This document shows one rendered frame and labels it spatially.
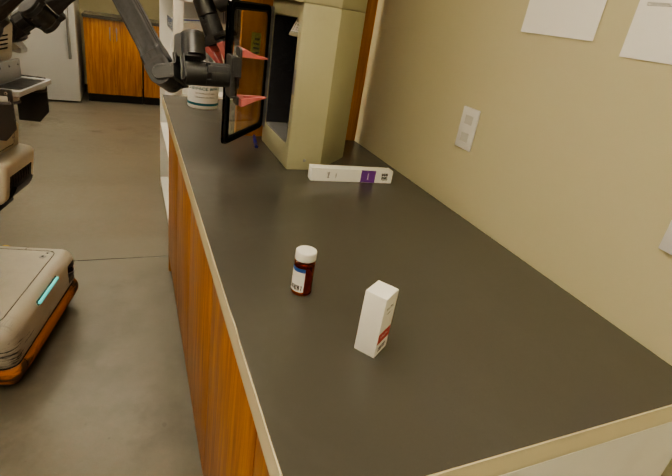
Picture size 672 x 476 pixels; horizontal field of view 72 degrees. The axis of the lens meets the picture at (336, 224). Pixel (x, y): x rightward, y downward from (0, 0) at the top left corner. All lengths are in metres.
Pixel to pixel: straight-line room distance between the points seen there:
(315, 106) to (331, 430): 1.01
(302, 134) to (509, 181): 0.61
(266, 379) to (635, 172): 0.77
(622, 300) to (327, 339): 0.60
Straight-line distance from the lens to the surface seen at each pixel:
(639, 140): 1.05
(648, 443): 0.94
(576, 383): 0.84
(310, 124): 1.43
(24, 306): 2.05
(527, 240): 1.21
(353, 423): 0.63
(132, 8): 1.35
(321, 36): 1.40
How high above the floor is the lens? 1.40
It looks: 24 degrees down
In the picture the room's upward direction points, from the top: 9 degrees clockwise
